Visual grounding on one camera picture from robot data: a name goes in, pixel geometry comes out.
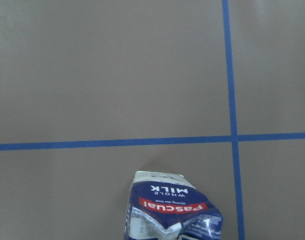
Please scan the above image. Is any blue white milk carton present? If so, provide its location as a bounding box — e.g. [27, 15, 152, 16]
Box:
[124, 171, 223, 240]

